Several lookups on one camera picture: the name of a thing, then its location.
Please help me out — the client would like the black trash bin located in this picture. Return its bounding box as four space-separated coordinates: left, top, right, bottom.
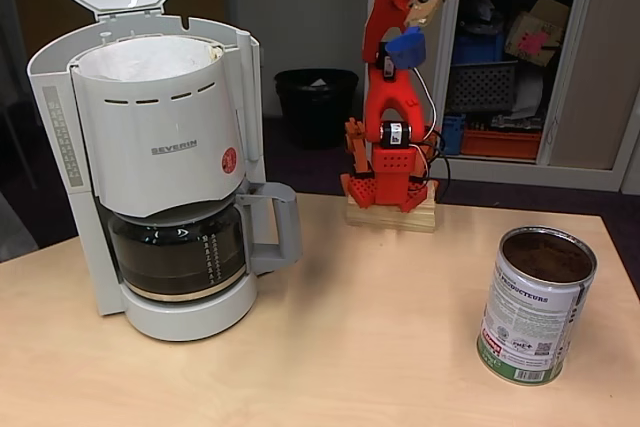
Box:
273 68 360 151

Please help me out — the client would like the white paper coffee filter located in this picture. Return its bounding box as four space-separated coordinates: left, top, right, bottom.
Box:
79 34 224 83

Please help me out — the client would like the small blue bin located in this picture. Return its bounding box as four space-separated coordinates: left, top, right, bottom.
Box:
439 114 467 156

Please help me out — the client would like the blue scoop with wooden handle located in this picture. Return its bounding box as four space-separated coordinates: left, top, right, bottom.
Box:
384 0 460 71

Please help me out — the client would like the grey perforated crate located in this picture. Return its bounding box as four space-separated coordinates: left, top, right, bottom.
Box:
446 60 519 113

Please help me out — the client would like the white drip coffee maker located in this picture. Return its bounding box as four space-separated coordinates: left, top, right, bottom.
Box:
19 0 264 343

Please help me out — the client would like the white plastic sheet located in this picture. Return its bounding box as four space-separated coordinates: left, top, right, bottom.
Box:
512 66 545 121

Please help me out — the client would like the grey tambour door cabinet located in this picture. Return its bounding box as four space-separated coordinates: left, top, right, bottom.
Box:
367 0 640 193

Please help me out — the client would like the orange printed clamp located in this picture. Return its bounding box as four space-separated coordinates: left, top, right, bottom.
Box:
343 117 374 178

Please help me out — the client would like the blue plastic crate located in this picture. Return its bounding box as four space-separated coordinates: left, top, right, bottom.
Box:
451 34 503 67

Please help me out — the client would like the cardboard box pink mark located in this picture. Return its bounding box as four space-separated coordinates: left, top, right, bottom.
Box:
503 0 572 68

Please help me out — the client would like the orange plastic crate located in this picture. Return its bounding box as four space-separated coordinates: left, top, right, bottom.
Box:
460 126 544 158

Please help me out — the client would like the ground coffee tin can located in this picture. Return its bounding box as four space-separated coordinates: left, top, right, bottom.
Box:
476 225 599 387

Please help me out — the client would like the wooden base block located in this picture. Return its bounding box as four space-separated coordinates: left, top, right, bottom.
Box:
344 196 437 234

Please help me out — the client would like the glass carafe grey handle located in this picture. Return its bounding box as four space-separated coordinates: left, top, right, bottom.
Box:
107 181 304 304

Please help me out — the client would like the black power cable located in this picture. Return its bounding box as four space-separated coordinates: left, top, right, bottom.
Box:
432 129 454 198

